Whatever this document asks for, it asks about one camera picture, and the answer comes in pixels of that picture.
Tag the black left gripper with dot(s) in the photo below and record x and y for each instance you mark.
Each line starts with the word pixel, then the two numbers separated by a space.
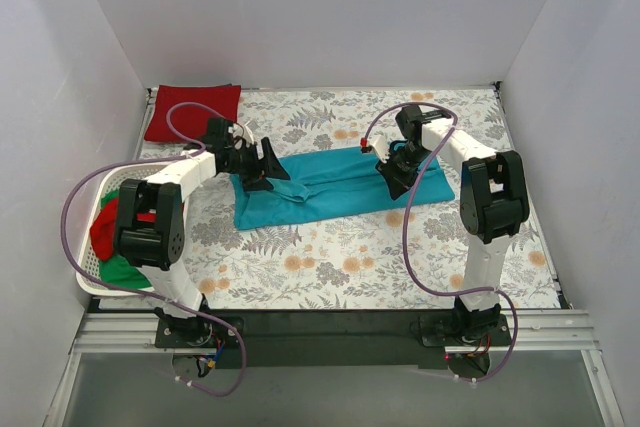
pixel 260 163

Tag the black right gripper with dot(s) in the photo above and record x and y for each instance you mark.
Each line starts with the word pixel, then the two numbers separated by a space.
pixel 391 172

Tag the teal t shirt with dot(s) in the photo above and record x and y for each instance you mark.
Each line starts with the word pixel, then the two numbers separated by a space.
pixel 322 185

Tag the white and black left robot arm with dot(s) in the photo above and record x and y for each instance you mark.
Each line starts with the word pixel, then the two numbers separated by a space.
pixel 177 181

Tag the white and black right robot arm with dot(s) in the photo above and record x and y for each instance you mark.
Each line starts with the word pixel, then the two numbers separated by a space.
pixel 493 203

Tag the floral patterned table mat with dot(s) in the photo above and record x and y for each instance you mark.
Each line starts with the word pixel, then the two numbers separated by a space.
pixel 394 259

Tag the folded red t shirt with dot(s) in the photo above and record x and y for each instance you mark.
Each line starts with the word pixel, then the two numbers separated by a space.
pixel 190 119

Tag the crumpled red t shirt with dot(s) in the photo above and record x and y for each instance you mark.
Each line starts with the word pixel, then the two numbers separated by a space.
pixel 142 235

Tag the crumpled green t shirt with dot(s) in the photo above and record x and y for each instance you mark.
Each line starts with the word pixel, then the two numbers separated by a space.
pixel 113 268

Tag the white plastic laundry basket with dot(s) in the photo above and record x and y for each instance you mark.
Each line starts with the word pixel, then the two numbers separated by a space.
pixel 109 181

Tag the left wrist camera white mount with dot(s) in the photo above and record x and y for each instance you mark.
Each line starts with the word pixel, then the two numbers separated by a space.
pixel 242 136

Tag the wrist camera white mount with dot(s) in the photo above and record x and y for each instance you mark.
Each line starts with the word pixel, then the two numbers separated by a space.
pixel 242 136
pixel 378 145

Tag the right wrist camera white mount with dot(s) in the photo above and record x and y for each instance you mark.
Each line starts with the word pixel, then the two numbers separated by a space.
pixel 378 145

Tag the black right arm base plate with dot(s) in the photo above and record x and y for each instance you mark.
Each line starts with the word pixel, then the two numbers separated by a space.
pixel 439 328

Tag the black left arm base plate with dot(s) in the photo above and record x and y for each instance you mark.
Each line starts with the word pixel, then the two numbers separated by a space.
pixel 192 332

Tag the aluminium frame rail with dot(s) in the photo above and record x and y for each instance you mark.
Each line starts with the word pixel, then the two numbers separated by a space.
pixel 338 368

